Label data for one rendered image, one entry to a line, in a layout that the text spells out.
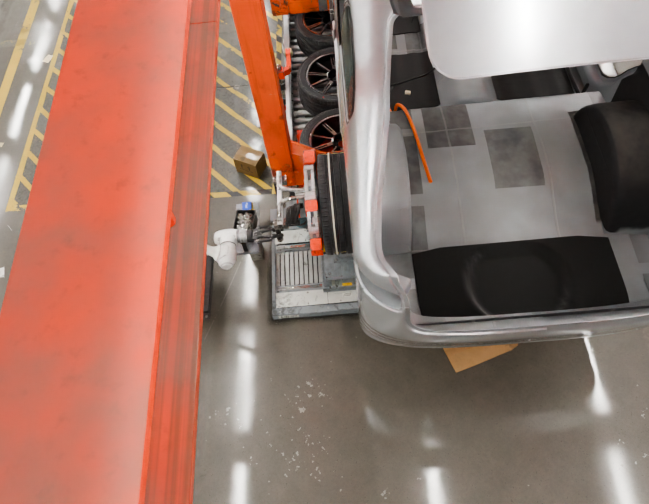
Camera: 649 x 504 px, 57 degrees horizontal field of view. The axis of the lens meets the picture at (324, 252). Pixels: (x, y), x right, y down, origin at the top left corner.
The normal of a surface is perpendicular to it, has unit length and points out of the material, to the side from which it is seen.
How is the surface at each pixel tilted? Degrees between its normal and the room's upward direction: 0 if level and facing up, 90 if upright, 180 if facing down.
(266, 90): 90
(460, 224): 20
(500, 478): 0
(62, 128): 0
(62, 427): 0
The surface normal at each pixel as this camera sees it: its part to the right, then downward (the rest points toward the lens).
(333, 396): -0.08, -0.51
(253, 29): 0.05, 0.86
